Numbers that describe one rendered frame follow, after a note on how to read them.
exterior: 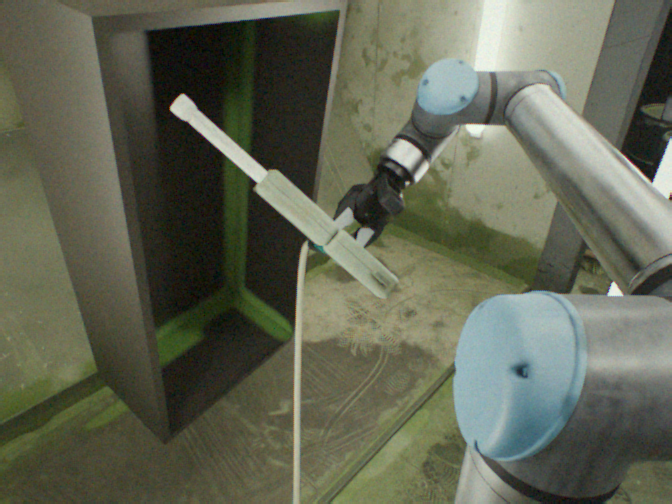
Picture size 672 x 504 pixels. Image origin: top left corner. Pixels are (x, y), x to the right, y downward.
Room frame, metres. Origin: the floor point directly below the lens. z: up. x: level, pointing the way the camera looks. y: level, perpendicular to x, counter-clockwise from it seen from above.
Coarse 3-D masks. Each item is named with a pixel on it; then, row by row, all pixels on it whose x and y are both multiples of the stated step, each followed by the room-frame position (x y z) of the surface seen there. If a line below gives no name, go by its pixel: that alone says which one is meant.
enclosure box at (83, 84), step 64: (0, 0) 0.87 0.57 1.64; (64, 0) 0.75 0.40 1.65; (128, 0) 0.81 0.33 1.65; (192, 0) 0.88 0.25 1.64; (256, 0) 0.97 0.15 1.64; (320, 0) 1.09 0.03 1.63; (64, 64) 0.77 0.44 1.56; (128, 64) 1.13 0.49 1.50; (192, 64) 1.27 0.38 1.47; (256, 64) 1.36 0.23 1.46; (320, 64) 1.22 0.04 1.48; (64, 128) 0.82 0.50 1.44; (128, 128) 1.13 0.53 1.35; (192, 128) 1.29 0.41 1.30; (256, 128) 1.38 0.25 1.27; (320, 128) 1.22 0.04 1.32; (64, 192) 0.89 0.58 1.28; (128, 192) 0.74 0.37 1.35; (192, 192) 1.31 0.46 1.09; (64, 256) 0.98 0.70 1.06; (128, 256) 0.76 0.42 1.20; (192, 256) 1.33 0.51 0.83; (256, 256) 1.43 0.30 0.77; (128, 320) 0.82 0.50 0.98; (192, 320) 1.34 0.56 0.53; (256, 320) 1.38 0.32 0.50; (128, 384) 0.91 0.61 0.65; (192, 384) 1.06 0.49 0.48
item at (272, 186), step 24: (192, 120) 0.70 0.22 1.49; (216, 144) 0.69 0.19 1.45; (264, 192) 0.67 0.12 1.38; (288, 192) 0.68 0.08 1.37; (288, 216) 0.67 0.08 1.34; (312, 216) 0.68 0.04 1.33; (312, 240) 0.68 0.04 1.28; (336, 240) 0.67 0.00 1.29; (336, 264) 0.71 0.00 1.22; (360, 264) 0.66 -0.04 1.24; (384, 288) 0.65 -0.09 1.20
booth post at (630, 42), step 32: (640, 0) 2.15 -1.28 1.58; (608, 32) 2.21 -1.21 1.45; (640, 32) 2.13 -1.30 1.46; (608, 64) 2.18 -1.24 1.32; (640, 64) 2.10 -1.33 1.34; (608, 96) 2.16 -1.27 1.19; (608, 128) 2.13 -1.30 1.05; (544, 256) 2.21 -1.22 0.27; (576, 256) 2.10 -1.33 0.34; (544, 288) 2.17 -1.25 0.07
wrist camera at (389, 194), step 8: (384, 176) 0.78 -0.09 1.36; (376, 184) 0.77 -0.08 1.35; (384, 184) 0.74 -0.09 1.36; (392, 184) 0.77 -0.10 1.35; (384, 192) 0.71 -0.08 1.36; (392, 192) 0.71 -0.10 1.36; (400, 192) 0.77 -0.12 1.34; (384, 200) 0.69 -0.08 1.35; (392, 200) 0.69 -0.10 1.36; (400, 200) 0.70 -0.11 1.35; (384, 208) 0.70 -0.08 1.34; (392, 208) 0.69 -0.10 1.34; (400, 208) 0.69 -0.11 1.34
